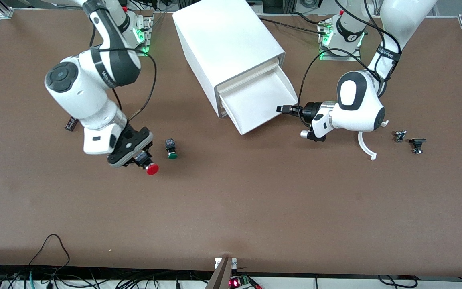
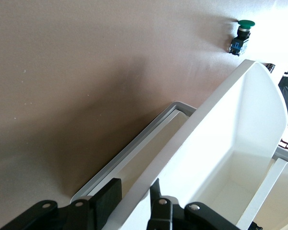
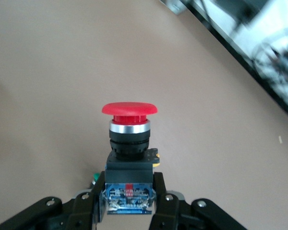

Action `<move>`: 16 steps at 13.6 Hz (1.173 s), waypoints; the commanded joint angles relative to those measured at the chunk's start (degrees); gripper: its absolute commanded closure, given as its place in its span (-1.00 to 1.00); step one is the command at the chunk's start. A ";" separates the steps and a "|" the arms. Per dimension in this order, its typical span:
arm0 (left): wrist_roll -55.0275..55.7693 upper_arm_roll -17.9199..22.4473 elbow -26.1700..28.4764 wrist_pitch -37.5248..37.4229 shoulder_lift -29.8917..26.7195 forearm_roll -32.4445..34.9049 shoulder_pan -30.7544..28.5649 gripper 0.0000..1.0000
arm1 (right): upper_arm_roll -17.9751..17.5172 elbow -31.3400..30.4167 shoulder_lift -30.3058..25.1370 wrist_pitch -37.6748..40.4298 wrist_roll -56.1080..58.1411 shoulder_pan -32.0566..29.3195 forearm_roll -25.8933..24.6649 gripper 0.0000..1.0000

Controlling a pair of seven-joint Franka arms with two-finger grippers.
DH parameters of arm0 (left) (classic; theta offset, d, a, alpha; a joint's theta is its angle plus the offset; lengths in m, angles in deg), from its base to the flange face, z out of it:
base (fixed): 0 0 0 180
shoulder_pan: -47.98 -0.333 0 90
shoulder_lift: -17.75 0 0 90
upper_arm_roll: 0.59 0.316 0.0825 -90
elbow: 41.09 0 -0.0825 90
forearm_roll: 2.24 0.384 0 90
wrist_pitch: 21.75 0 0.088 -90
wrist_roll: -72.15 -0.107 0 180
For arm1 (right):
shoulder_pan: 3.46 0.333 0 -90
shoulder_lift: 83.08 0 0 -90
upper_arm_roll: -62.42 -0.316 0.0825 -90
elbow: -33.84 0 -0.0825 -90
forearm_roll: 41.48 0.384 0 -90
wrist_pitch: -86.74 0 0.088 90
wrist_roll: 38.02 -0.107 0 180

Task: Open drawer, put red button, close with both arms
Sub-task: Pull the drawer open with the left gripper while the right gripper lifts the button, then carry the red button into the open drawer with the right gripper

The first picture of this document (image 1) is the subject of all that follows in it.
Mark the circuit board with red light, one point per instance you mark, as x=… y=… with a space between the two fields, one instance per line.
x=241 y=281

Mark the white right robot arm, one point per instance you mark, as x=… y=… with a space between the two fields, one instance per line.
x=78 y=88

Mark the white curved plastic piece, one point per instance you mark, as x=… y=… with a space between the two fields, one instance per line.
x=365 y=146

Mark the red push button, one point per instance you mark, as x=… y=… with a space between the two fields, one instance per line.
x=152 y=169

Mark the aluminium camera post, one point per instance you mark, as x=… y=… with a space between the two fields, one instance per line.
x=221 y=275

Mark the small black connector block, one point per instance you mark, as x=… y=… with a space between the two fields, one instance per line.
x=70 y=124

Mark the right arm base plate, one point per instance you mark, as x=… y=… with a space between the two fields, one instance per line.
x=147 y=32

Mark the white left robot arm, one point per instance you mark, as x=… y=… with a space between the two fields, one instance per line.
x=359 y=108

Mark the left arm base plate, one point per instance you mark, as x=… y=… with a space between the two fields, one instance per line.
x=327 y=44

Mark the small silver black part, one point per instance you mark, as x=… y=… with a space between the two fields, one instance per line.
x=400 y=136

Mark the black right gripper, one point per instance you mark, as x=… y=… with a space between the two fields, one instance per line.
x=139 y=157

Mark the small black clip part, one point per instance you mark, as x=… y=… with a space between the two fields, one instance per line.
x=417 y=143

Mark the green push button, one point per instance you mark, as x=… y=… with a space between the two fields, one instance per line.
x=171 y=149

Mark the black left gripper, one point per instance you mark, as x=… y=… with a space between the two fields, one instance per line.
x=310 y=111

